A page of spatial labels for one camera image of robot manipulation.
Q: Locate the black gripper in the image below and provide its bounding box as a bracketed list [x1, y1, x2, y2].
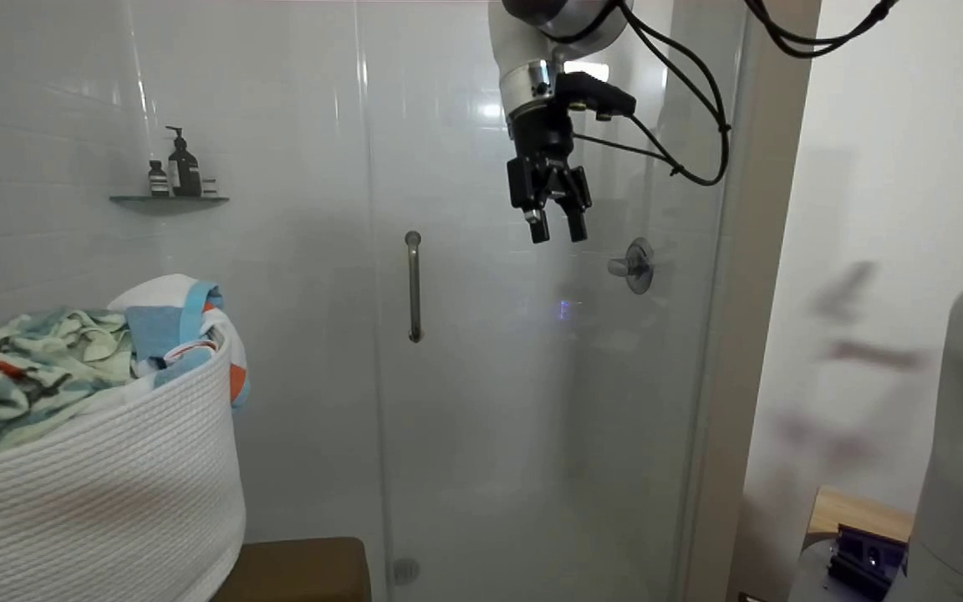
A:
[506, 97, 594, 249]

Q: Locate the dark pump bottle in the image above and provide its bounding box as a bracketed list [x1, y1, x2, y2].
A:
[165, 125, 204, 202]

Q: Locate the white folded towel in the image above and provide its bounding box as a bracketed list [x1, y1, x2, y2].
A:
[107, 272, 213, 319]

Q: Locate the fixed glass shower panel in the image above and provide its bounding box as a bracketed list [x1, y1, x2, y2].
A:
[124, 0, 378, 549]

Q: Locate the white orange cloth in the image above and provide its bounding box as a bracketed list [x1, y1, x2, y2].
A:
[197, 304, 255, 415]

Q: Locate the blue cloth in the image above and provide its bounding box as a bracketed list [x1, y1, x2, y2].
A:
[122, 278, 229, 390]

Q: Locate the green patterned cloth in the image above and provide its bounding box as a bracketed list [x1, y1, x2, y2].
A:
[0, 307, 139, 463]

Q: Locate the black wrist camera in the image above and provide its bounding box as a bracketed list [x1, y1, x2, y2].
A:
[552, 67, 639, 125]

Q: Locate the glass corner shower shelf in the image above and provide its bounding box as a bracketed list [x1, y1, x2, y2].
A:
[107, 191, 233, 217]

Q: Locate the small dark bottle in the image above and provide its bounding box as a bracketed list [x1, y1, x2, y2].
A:
[145, 157, 173, 202]

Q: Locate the frosted glass shower door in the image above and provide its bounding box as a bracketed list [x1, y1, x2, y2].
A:
[359, 0, 748, 602]

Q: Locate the white woven laundry basket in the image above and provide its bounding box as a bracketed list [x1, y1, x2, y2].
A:
[0, 272, 255, 602]

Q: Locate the chrome shower valve handle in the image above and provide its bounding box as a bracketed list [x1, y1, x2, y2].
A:
[604, 236, 659, 298]

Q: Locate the light wooden robot platform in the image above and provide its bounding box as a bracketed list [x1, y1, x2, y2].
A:
[803, 484, 916, 549]

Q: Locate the metal door handle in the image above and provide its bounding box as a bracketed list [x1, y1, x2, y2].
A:
[402, 228, 428, 349]

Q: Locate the purple black device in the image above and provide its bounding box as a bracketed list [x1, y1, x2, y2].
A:
[824, 521, 910, 596]

